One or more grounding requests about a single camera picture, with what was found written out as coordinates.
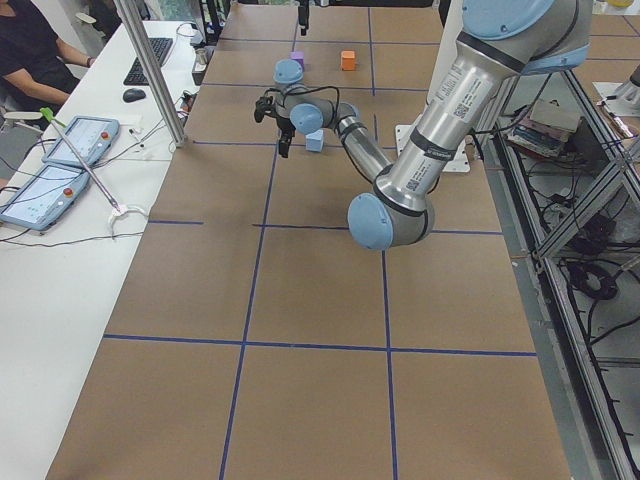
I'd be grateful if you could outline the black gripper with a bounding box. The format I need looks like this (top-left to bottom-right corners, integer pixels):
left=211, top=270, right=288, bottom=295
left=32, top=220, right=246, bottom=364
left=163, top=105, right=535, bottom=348
left=298, top=0, right=308, bottom=35
left=277, top=116, right=296, bottom=158

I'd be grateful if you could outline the blue foam block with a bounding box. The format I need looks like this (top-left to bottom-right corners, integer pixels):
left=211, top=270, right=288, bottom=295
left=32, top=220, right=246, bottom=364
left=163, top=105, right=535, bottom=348
left=305, top=129, right=324, bottom=152

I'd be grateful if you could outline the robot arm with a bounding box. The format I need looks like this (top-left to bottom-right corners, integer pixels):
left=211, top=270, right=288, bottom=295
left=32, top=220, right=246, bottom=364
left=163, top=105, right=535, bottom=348
left=254, top=1, right=592, bottom=251

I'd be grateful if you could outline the purple foam block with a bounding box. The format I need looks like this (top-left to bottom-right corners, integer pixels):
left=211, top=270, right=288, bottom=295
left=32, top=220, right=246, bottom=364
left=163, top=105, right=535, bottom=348
left=290, top=50, right=305, bottom=70

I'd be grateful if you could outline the orange foam block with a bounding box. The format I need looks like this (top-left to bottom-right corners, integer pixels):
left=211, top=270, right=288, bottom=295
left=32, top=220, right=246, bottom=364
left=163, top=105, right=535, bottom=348
left=340, top=50, right=357, bottom=71

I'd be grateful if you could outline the metal cup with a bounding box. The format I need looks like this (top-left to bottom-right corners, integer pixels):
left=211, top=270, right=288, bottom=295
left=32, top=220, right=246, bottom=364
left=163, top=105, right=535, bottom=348
left=193, top=48, right=208, bottom=72

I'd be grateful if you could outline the black computer mouse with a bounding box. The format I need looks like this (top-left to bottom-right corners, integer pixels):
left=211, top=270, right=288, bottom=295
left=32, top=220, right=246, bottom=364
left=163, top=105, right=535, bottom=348
left=122, top=88, right=146, bottom=103

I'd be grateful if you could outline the black keyboard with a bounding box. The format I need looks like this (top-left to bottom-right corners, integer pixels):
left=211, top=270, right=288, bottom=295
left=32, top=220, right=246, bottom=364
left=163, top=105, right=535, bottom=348
left=122, top=37, right=174, bottom=86

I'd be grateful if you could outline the metal reacher stick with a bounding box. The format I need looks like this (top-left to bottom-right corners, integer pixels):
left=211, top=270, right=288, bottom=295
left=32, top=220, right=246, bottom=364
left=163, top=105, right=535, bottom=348
left=40, top=108, right=149, bottom=239

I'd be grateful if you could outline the upper teach pendant tablet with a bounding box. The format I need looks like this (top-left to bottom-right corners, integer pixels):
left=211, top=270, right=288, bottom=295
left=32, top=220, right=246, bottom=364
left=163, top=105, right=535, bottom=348
left=42, top=116, right=120, bottom=168

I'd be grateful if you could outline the teach pendant tablet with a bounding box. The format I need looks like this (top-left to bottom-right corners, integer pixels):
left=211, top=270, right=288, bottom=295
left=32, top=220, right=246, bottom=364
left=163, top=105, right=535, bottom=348
left=42, top=116, right=120, bottom=168
left=1, top=163, right=89, bottom=231

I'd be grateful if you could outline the lower teach pendant tablet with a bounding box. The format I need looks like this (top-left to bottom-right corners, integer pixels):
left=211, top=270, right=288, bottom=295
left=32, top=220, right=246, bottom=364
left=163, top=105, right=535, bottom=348
left=1, top=163, right=89, bottom=231

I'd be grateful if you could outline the stack of books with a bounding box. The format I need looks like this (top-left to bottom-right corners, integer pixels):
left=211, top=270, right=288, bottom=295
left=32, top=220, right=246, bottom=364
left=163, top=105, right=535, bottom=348
left=506, top=100, right=580, bottom=157

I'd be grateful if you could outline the seated person black shirt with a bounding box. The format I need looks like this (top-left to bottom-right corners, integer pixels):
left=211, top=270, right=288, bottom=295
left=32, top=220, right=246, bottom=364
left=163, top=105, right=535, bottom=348
left=1, top=1, right=95, bottom=112

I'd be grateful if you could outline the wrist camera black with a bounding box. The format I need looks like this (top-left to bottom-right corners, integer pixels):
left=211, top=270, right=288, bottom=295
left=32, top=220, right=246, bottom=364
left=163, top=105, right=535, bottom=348
left=254, top=95, right=276, bottom=123

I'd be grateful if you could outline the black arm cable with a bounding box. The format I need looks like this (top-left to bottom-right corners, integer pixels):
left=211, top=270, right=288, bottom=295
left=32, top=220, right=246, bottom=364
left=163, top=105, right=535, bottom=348
left=264, top=85, right=342, bottom=116

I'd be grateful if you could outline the aluminium frame post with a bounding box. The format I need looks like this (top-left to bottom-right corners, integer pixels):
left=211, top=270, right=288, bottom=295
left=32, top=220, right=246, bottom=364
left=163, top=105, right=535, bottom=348
left=114, top=0, right=187, bottom=148

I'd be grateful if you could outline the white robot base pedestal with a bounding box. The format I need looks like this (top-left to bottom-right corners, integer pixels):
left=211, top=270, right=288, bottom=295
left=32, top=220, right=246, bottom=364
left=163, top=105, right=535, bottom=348
left=395, top=95, right=471, bottom=174

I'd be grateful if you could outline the aluminium side frame rack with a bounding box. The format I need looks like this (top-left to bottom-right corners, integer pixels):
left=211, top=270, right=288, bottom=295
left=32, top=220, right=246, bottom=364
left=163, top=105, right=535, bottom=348
left=474, top=49, right=639, bottom=479

